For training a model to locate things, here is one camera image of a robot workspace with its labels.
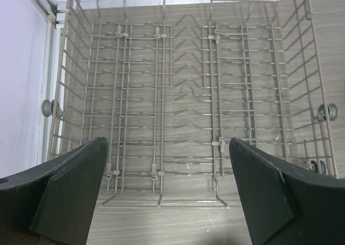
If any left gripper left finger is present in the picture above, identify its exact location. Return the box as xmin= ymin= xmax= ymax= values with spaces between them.
xmin=1 ymin=137 xmax=108 ymax=244

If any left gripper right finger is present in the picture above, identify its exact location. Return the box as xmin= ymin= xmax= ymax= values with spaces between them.
xmin=229 ymin=138 xmax=344 ymax=244

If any grey wire dish rack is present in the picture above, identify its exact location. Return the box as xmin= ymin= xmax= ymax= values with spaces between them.
xmin=42 ymin=0 xmax=338 ymax=208

